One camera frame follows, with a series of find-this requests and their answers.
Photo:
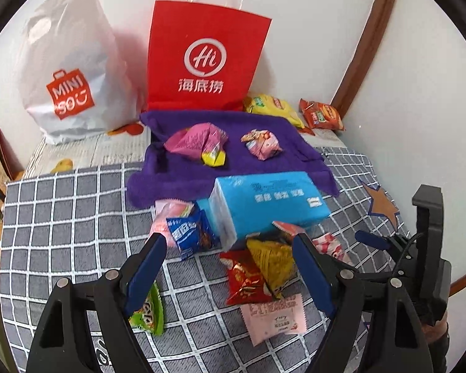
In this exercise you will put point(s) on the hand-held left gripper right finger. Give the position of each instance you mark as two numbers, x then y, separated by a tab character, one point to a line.
314	276

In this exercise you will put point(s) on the red paper bag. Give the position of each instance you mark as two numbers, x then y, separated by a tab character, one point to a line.
206	27

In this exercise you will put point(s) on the white plastic shopping bag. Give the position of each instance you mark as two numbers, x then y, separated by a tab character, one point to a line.
73	46

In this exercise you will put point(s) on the magenta snack packet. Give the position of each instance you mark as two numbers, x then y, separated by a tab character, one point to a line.
194	140

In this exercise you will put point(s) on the green snack packet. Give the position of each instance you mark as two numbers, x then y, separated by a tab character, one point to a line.
149	314

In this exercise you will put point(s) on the blue cookie packet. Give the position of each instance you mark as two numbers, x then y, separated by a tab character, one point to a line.
188	233

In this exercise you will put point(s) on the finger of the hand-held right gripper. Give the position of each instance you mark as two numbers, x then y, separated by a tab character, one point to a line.
372	240

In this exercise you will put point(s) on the pink white snack packet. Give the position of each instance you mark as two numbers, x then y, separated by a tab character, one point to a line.
262	143

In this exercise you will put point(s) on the purple towel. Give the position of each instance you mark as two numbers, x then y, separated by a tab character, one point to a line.
233	159

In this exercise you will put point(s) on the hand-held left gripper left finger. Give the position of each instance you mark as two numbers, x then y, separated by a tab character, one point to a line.
145	276

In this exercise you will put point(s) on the orange red snack packet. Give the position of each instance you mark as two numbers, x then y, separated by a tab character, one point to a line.
322	114

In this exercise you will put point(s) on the brown wooden trim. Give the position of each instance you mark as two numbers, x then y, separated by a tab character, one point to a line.
376	27

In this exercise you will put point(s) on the pink white candy packet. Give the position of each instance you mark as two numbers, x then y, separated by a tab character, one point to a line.
330	246

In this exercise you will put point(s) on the person's right forearm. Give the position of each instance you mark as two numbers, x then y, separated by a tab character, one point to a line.
435	334

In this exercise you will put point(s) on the light pink snack packet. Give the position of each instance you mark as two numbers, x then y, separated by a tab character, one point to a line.
160	229

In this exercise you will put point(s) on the yellow triangular snack packet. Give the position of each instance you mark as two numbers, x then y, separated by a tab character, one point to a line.
272	260

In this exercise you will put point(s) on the grey plaid blanket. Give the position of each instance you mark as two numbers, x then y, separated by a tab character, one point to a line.
73	221

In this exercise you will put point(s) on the pink sachet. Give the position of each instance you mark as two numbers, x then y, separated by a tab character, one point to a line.
273	316

